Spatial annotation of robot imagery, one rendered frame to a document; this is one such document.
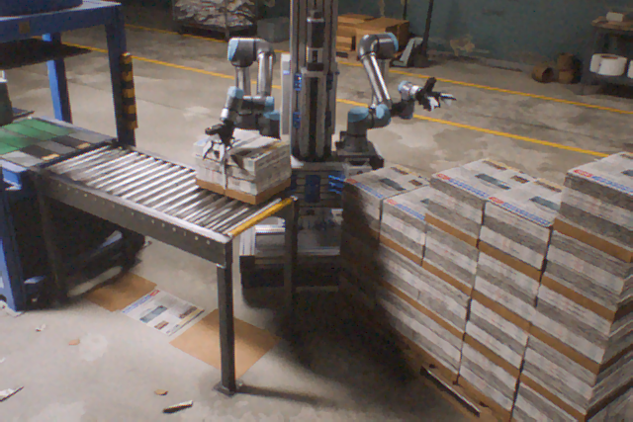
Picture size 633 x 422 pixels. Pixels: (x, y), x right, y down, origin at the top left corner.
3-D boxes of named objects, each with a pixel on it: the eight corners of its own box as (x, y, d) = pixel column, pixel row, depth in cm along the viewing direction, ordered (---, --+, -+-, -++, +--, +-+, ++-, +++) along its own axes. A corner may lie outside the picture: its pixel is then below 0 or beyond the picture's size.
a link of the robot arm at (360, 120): (342, 129, 353) (343, 107, 348) (361, 126, 360) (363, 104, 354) (353, 136, 344) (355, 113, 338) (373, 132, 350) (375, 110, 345)
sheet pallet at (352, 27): (412, 58, 946) (415, 21, 922) (388, 68, 882) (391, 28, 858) (344, 47, 1003) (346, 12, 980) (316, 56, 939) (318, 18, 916)
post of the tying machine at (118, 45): (146, 243, 411) (124, 3, 347) (136, 248, 404) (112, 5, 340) (137, 239, 415) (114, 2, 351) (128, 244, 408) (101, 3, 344)
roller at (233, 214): (271, 203, 303) (274, 195, 301) (206, 241, 267) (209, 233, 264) (263, 198, 305) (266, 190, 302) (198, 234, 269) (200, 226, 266)
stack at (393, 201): (386, 292, 368) (398, 162, 333) (557, 410, 283) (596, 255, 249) (334, 313, 347) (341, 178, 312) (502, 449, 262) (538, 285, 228)
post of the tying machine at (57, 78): (87, 218, 440) (56, -7, 376) (77, 223, 433) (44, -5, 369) (79, 215, 444) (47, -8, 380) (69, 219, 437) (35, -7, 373)
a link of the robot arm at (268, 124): (279, 135, 342) (280, 112, 336) (255, 134, 342) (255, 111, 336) (280, 127, 353) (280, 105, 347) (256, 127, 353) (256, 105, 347)
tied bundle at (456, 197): (479, 201, 292) (487, 155, 283) (532, 225, 271) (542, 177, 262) (423, 221, 271) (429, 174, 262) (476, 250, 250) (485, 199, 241)
